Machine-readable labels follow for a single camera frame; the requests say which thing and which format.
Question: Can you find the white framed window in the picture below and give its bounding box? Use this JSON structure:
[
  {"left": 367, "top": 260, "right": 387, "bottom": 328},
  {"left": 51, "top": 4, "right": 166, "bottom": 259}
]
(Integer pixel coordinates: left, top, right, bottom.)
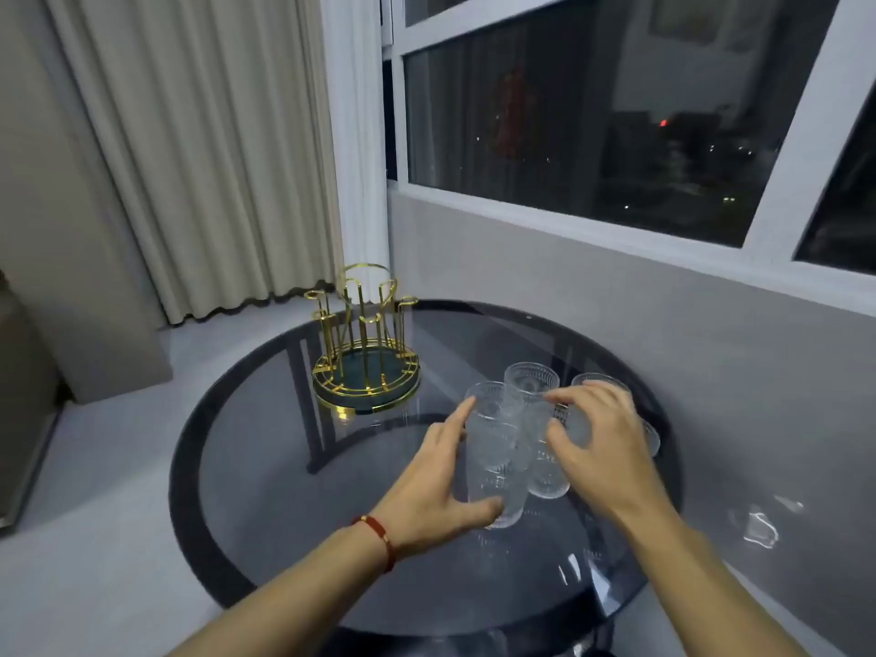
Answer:
[{"left": 380, "top": 0, "right": 876, "bottom": 317}]

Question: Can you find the person's left forearm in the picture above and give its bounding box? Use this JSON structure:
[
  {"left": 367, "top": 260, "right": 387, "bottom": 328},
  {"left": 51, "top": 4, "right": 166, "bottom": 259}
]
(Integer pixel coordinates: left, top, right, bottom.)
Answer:
[{"left": 164, "top": 523, "right": 412, "bottom": 657}]

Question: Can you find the person's right hand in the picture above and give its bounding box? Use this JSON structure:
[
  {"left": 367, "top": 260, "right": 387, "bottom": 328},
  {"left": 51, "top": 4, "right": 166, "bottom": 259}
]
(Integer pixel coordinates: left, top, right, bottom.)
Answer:
[{"left": 544, "top": 380, "right": 676, "bottom": 536}]

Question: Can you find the gold wire cup rack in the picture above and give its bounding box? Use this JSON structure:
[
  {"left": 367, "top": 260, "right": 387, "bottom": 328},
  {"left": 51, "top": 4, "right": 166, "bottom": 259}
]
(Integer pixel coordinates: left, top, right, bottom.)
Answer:
[{"left": 303, "top": 263, "right": 421, "bottom": 413}]

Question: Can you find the white sheer curtain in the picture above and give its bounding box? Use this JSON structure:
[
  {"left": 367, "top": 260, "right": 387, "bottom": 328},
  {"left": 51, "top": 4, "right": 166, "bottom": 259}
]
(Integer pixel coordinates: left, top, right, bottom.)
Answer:
[{"left": 318, "top": 0, "right": 392, "bottom": 284}]

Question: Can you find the round dark glass table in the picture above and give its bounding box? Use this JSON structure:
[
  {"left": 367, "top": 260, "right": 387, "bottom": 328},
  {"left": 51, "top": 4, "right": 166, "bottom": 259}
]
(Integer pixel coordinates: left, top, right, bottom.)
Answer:
[{"left": 167, "top": 298, "right": 685, "bottom": 657}]

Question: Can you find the red string bracelet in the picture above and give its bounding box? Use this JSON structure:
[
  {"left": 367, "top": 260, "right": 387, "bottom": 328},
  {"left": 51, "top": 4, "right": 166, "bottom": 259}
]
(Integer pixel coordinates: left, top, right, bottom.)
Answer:
[{"left": 352, "top": 515, "right": 397, "bottom": 574}]

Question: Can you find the beige pleated curtain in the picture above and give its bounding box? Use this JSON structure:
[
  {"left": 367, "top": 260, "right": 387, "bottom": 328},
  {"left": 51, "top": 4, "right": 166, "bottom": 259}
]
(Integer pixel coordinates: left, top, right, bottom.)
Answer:
[{"left": 41, "top": 0, "right": 344, "bottom": 328}]

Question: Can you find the person's left hand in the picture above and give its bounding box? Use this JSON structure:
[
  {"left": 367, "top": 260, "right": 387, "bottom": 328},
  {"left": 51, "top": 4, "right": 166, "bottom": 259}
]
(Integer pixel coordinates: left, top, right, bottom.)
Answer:
[{"left": 370, "top": 396, "right": 505, "bottom": 559}]

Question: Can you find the person's right forearm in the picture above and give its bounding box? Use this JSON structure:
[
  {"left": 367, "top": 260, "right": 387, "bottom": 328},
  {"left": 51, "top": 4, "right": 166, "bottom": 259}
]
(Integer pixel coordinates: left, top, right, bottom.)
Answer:
[{"left": 616, "top": 496, "right": 812, "bottom": 657}]

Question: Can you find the brown cabinet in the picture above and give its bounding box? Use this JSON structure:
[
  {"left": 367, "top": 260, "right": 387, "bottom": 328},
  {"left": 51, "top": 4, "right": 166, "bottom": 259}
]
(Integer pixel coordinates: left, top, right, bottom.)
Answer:
[{"left": 0, "top": 268, "right": 71, "bottom": 536}]

